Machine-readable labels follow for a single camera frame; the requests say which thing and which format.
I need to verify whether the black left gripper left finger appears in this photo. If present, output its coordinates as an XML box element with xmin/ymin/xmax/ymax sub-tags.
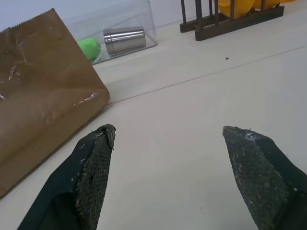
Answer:
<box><xmin>17</xmin><ymin>124</ymin><xmax>117</xmax><ymax>230</ymax></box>

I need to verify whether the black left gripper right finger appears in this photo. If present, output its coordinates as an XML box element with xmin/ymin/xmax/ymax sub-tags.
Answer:
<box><xmin>222</xmin><ymin>126</ymin><xmax>307</xmax><ymax>230</ymax></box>

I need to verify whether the brown paper bag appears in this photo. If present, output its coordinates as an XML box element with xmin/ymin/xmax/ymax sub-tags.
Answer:
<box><xmin>0</xmin><ymin>8</ymin><xmax>111</xmax><ymax>198</ymax></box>

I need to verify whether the green ball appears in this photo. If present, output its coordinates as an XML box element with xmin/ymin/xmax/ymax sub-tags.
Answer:
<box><xmin>77</xmin><ymin>37</ymin><xmax>102</xmax><ymax>62</ymax></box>

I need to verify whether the dark wooden rack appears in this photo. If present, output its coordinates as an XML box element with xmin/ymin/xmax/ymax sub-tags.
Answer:
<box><xmin>179</xmin><ymin>0</ymin><xmax>285</xmax><ymax>41</ymax></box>

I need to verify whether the stainless steel cup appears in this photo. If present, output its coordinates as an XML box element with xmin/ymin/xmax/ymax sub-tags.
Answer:
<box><xmin>103</xmin><ymin>26</ymin><xmax>147</xmax><ymax>56</ymax></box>

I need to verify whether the yellow plastic dish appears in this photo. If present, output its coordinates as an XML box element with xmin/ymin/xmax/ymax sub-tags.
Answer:
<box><xmin>217</xmin><ymin>0</ymin><xmax>292</xmax><ymax>19</ymax></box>

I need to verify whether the clear plastic box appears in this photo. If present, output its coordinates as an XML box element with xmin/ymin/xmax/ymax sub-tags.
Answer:
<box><xmin>54</xmin><ymin>0</ymin><xmax>158</xmax><ymax>65</ymax></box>

